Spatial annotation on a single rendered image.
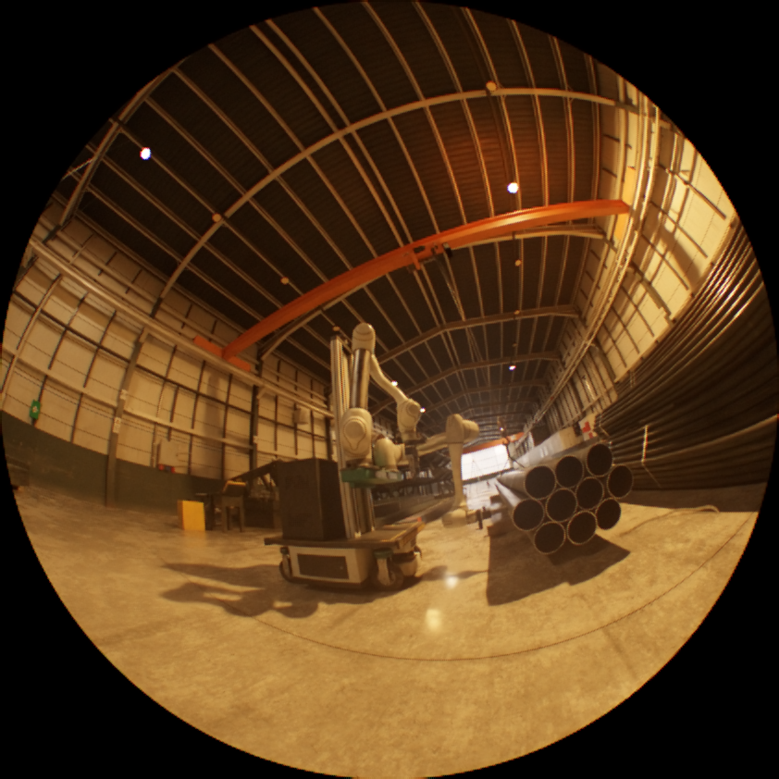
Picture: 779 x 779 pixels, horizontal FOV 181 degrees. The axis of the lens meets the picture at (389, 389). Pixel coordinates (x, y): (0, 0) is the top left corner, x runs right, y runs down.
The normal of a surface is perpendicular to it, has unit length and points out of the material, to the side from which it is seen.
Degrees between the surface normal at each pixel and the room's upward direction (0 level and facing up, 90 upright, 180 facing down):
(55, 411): 90
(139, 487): 90
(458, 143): 170
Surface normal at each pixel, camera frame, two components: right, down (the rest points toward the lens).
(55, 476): 0.91, -0.29
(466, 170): -0.01, 0.93
